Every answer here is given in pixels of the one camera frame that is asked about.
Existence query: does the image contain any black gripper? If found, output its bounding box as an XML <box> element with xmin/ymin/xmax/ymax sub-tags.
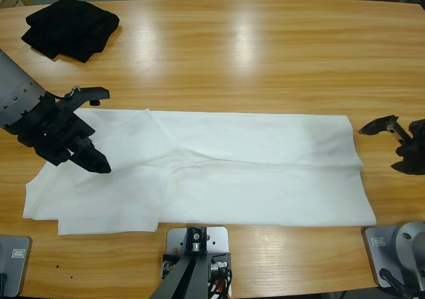
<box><xmin>358</xmin><ymin>115</ymin><xmax>425</xmax><ymax>175</ymax></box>
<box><xmin>18</xmin><ymin>94</ymin><xmax>112</xmax><ymax>174</ymax></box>

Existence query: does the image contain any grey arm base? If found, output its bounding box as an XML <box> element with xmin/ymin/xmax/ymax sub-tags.
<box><xmin>0</xmin><ymin>235</ymin><xmax>33</xmax><ymax>298</ymax></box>
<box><xmin>361</xmin><ymin>221</ymin><xmax>425</xmax><ymax>290</ymax></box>

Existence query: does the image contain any folded black garment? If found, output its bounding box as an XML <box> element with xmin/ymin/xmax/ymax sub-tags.
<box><xmin>20</xmin><ymin>0</ymin><xmax>120</xmax><ymax>63</ymax></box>

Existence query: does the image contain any orange and black cable bundle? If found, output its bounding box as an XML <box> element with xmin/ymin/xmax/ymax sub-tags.
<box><xmin>206</xmin><ymin>268</ymin><xmax>234</xmax><ymax>299</ymax></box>

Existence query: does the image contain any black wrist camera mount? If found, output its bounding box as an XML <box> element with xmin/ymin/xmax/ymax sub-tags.
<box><xmin>54</xmin><ymin>86</ymin><xmax>110</xmax><ymax>108</ymax></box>

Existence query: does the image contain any white t-shirt with black logo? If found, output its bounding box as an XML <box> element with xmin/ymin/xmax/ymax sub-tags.
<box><xmin>22</xmin><ymin>108</ymin><xmax>377</xmax><ymax>237</ymax></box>

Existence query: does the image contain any dark camera post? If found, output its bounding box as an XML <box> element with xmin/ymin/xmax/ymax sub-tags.
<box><xmin>149</xmin><ymin>227</ymin><xmax>213</xmax><ymax>299</ymax></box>

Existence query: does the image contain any white mount block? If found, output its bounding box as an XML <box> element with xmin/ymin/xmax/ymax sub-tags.
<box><xmin>165</xmin><ymin>226</ymin><xmax>230</xmax><ymax>299</ymax></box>

